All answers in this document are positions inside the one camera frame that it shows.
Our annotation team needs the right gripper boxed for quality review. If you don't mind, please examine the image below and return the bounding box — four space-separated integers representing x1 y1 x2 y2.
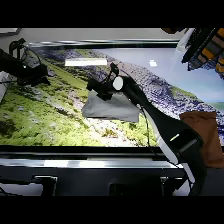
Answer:
86 78 116 102

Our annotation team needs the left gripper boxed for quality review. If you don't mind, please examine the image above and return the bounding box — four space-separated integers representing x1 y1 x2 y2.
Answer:
17 64 52 88

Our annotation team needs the grey garment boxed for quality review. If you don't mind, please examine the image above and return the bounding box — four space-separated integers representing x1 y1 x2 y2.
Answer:
81 89 141 124

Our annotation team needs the brown garment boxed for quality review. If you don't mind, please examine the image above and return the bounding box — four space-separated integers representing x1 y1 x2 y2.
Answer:
179 110 224 169

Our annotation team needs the checked shirt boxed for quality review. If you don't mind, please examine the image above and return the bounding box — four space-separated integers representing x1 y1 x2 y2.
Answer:
181 27 224 81

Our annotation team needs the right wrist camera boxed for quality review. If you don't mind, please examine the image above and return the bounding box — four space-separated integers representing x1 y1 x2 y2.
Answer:
109 62 121 80

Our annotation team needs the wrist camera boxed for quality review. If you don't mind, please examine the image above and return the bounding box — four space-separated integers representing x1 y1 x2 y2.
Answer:
109 62 121 80
8 37 28 62

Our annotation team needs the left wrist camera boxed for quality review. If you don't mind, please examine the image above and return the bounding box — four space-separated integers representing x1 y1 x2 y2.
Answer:
8 37 28 62

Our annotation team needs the silver frame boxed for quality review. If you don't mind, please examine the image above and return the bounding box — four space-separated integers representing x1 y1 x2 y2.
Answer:
0 151 188 197

